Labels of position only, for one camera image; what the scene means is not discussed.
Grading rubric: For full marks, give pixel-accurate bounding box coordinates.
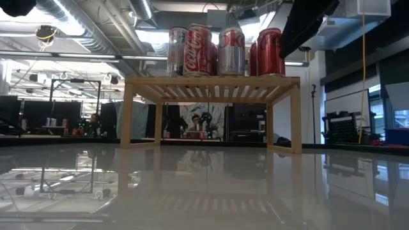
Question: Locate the blue plastic bin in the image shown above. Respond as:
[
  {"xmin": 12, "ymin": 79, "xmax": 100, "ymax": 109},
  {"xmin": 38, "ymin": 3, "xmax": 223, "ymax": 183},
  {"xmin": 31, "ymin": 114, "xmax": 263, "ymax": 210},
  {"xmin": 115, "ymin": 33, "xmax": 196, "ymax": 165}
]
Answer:
[{"xmin": 385, "ymin": 127, "xmax": 409, "ymax": 147}]

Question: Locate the tall white Celsius can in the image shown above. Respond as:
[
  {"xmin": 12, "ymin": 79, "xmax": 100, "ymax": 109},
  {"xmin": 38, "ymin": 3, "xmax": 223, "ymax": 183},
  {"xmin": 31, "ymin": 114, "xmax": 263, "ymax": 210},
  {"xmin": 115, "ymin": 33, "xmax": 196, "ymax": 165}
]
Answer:
[{"xmin": 167, "ymin": 26, "xmax": 189, "ymax": 77}]

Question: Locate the black cabinet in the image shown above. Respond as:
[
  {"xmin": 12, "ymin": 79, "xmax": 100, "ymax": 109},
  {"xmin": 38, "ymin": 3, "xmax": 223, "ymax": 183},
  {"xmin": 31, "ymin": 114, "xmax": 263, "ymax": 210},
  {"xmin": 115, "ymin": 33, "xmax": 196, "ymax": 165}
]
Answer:
[{"xmin": 227, "ymin": 103, "xmax": 268, "ymax": 143}]

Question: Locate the light wooden slatted shelf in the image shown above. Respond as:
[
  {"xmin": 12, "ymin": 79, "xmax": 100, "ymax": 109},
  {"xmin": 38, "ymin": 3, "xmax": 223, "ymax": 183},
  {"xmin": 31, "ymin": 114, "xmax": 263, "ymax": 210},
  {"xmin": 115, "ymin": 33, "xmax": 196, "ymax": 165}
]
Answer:
[{"xmin": 120, "ymin": 75, "xmax": 303, "ymax": 155}]

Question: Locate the black perforated rack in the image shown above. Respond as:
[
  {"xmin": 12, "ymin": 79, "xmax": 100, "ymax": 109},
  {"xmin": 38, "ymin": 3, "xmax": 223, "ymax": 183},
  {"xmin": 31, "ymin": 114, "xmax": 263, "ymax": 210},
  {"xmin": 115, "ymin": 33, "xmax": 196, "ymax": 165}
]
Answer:
[{"xmin": 321, "ymin": 110, "xmax": 362, "ymax": 144}]

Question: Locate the black metal frame stand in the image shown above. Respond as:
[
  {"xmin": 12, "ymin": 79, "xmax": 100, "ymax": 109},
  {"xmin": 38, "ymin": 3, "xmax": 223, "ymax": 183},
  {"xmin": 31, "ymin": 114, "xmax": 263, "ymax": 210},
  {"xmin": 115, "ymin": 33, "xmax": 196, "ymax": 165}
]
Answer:
[{"xmin": 49, "ymin": 78, "xmax": 102, "ymax": 114}]

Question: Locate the grey hanging cloth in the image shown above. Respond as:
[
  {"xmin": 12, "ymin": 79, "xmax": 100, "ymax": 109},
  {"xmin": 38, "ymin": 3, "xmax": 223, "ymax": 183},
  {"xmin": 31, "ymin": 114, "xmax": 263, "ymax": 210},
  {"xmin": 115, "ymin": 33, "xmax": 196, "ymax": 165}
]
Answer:
[{"xmin": 114, "ymin": 101, "xmax": 150, "ymax": 140}]

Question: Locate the person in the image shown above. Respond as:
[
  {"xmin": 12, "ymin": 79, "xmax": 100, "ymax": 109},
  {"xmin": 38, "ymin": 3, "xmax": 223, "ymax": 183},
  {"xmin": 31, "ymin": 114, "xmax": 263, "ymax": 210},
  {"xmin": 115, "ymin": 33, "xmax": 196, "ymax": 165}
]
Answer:
[
  {"xmin": 86, "ymin": 112, "xmax": 105, "ymax": 137},
  {"xmin": 188, "ymin": 114, "xmax": 205, "ymax": 132}
]

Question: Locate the black round hanging device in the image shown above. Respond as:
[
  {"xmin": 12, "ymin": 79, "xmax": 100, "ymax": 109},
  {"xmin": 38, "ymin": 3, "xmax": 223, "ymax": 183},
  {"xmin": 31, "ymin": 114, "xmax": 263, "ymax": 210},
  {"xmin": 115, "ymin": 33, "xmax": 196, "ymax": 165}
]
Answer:
[{"xmin": 35, "ymin": 24, "xmax": 58, "ymax": 44}]

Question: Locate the white board panel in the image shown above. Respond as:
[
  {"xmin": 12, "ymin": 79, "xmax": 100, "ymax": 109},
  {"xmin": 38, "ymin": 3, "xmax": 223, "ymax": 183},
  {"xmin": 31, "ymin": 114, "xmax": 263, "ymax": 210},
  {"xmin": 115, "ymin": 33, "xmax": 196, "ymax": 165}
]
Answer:
[{"xmin": 325, "ymin": 89, "xmax": 371, "ymax": 119}]

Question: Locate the black tripod stand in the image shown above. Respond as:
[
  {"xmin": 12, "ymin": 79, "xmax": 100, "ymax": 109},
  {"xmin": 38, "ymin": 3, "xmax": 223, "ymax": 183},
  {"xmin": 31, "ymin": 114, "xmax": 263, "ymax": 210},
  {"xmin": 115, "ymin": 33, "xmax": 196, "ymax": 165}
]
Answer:
[{"xmin": 310, "ymin": 83, "xmax": 318, "ymax": 144}]

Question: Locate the black desk partition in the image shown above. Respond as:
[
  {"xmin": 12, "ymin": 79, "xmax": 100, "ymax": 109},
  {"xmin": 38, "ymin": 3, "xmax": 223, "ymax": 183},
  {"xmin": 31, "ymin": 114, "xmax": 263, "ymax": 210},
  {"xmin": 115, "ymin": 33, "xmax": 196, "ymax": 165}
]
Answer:
[{"xmin": 0, "ymin": 95, "xmax": 82, "ymax": 137}]

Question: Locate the red Coca-Cola script can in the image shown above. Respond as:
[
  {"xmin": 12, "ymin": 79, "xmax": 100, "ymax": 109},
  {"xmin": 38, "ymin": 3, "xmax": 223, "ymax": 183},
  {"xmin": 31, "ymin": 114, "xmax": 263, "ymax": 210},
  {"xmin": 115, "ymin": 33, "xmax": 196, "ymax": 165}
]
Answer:
[{"xmin": 183, "ymin": 23, "xmax": 213, "ymax": 77}]

